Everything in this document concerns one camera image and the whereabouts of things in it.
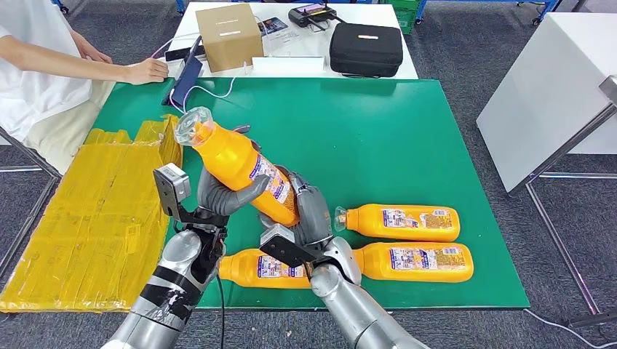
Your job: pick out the person's right hand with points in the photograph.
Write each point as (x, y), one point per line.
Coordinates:
(147, 71)

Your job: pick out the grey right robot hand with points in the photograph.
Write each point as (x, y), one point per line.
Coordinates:
(315, 217)

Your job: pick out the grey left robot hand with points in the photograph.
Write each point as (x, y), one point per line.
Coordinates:
(217, 197)

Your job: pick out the person's left hand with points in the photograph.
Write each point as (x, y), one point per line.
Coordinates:
(91, 53)

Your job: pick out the orange detergent bottle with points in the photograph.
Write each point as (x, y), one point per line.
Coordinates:
(366, 224)
(231, 159)
(241, 269)
(376, 262)

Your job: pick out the person's right forearm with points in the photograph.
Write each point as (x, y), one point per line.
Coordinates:
(58, 62)

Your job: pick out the black power bank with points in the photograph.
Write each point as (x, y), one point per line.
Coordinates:
(176, 54)

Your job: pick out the dark blue phone stand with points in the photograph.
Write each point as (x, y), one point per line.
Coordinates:
(185, 82)

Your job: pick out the blue rack leg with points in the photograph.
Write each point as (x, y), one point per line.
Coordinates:
(180, 6)
(60, 6)

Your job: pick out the person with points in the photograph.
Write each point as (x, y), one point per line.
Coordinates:
(33, 86)

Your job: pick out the brown cardboard box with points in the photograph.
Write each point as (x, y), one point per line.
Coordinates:
(229, 43)

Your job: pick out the yellow taped cardboard sheet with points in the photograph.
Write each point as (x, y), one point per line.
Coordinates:
(87, 217)

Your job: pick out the printed leaflet card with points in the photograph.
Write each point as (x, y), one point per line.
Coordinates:
(274, 25)

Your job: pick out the white flat box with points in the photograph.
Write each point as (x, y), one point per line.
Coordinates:
(289, 67)

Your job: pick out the black zip carrying case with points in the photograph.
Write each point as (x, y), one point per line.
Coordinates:
(366, 53)

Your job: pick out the black controller with screen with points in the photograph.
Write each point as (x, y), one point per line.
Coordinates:
(311, 17)

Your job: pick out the green plastic crate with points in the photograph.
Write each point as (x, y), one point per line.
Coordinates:
(405, 17)

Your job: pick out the blue metal rack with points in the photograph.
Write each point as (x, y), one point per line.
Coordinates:
(422, 9)

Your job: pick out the white side table metal legs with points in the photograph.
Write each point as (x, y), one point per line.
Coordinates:
(544, 96)

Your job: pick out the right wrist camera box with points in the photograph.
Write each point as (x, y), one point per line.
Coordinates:
(277, 236)

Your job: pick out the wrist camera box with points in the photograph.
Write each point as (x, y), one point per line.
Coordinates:
(277, 236)
(171, 185)

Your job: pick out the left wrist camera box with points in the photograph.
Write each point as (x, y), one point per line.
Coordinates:
(171, 185)

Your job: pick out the grey metal chair frame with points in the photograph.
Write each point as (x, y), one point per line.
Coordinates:
(33, 155)

